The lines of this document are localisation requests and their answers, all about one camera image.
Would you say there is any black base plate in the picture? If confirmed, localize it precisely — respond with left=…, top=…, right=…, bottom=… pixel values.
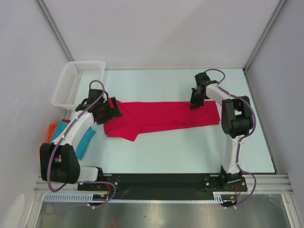
left=78, top=172, right=247, bottom=201

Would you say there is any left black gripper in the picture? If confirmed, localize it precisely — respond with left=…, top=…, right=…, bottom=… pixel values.
left=96, top=97, right=122, bottom=125

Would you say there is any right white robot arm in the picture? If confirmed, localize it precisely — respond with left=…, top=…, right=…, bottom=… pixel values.
left=190, top=69, right=256, bottom=191

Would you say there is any aluminium frame rail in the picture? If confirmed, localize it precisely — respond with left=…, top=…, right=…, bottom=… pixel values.
left=34, top=174, right=294, bottom=194

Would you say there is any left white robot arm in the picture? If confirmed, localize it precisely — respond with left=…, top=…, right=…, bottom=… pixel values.
left=39, top=89, right=122, bottom=190

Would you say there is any white cable duct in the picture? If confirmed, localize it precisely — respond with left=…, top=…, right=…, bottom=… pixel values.
left=44, top=193, right=236, bottom=204

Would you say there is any white plastic basket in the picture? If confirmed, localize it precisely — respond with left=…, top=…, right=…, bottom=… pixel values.
left=51, top=60, right=105, bottom=110

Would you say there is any orange t shirt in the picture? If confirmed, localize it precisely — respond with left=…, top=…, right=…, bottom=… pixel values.
left=47, top=123, right=57, bottom=143

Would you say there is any teal t shirt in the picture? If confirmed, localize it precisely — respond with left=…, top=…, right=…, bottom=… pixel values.
left=51, top=119, right=96, bottom=160

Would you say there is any pink t shirt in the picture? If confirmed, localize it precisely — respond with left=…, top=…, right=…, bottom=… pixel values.
left=104, top=101, right=220, bottom=142

